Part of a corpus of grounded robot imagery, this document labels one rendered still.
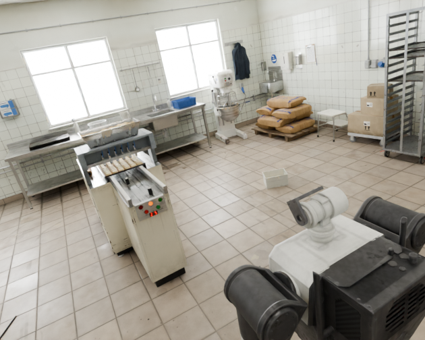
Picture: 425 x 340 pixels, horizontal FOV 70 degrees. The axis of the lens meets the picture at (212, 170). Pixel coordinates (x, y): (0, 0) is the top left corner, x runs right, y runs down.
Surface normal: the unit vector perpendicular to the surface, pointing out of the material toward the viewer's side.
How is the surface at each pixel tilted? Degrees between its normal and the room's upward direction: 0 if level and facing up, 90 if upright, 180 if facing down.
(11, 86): 90
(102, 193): 90
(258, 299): 25
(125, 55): 90
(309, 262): 0
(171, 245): 90
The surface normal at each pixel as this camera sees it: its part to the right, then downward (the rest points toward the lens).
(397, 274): -0.18, -0.91
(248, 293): -0.62, -0.59
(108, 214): 0.48, 0.25
